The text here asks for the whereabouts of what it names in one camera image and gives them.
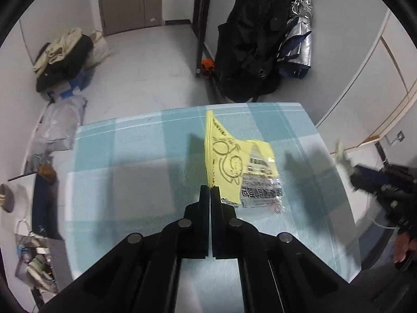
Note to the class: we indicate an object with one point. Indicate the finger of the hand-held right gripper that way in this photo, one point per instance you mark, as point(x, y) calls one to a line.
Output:
point(371, 177)

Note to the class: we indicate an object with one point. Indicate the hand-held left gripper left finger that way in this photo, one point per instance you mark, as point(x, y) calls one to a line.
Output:
point(195, 228)

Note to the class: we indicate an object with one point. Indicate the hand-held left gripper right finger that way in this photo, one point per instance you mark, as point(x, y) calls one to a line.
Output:
point(224, 228)

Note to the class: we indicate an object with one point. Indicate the green white wrapper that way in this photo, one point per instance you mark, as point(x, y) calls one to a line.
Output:
point(342, 152)

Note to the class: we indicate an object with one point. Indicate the yellow clear plastic packet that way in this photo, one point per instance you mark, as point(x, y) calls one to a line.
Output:
point(228, 156)

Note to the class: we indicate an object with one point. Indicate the person's right hand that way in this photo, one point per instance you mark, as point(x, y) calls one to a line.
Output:
point(404, 247)

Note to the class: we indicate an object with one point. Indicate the checked tablecloth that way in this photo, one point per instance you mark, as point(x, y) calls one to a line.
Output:
point(130, 169)

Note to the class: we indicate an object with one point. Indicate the white wardrobe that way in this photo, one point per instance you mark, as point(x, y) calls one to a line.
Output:
point(374, 81)

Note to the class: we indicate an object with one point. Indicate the silver folding umbrella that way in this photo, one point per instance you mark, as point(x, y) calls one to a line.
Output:
point(301, 39)

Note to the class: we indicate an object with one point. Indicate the small orange object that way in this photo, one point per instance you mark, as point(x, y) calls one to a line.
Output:
point(208, 66)

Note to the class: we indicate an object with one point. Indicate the grey plastic bag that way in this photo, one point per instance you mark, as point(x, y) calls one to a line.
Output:
point(55, 127)

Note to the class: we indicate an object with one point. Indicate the black backpack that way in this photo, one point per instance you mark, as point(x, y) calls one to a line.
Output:
point(251, 39)

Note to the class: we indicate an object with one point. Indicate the blue cardboard box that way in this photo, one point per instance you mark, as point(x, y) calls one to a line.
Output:
point(75, 84)

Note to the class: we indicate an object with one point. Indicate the beige tote bag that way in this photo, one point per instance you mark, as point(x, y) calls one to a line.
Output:
point(99, 49)

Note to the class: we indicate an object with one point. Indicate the black clothing pile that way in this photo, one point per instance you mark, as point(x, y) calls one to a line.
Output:
point(68, 65)

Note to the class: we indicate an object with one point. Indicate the beige cloth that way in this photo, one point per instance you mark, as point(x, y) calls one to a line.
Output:
point(58, 49)

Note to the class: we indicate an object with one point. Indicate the grey brown door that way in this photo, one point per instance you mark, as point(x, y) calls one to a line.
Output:
point(130, 3)

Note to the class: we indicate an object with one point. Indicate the wall socket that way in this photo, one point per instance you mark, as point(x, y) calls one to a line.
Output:
point(397, 138)

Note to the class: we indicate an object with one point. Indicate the black floor rail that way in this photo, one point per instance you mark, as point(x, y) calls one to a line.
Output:
point(216, 88)

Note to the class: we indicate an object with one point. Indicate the black metal door frame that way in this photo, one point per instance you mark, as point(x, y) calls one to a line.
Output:
point(202, 22)

